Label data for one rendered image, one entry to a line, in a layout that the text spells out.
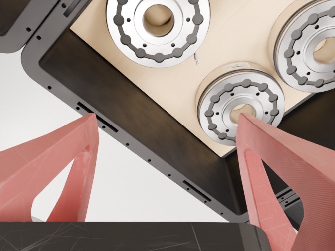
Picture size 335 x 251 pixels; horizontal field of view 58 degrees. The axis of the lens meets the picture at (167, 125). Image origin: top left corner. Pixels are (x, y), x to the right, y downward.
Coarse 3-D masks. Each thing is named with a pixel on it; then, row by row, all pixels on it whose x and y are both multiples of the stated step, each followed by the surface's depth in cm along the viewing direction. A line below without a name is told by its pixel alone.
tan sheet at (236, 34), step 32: (96, 0) 31; (224, 0) 32; (256, 0) 32; (288, 0) 32; (96, 32) 33; (224, 32) 33; (256, 32) 34; (128, 64) 35; (192, 64) 35; (224, 64) 36; (160, 96) 38; (192, 96) 38; (288, 96) 38; (192, 128) 40
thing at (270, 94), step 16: (224, 80) 33; (240, 80) 33; (256, 80) 33; (272, 80) 33; (208, 96) 34; (224, 96) 34; (256, 96) 34; (272, 96) 35; (208, 112) 36; (272, 112) 36; (208, 128) 37; (224, 128) 37; (224, 144) 38
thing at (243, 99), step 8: (240, 96) 34; (248, 96) 34; (232, 104) 34; (240, 104) 34; (248, 104) 34; (256, 104) 34; (224, 112) 35; (256, 112) 35; (224, 120) 35; (232, 128) 36
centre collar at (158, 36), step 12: (144, 0) 28; (156, 0) 28; (168, 0) 28; (144, 12) 28; (180, 12) 29; (144, 24) 30; (180, 24) 29; (144, 36) 30; (156, 36) 30; (168, 36) 30
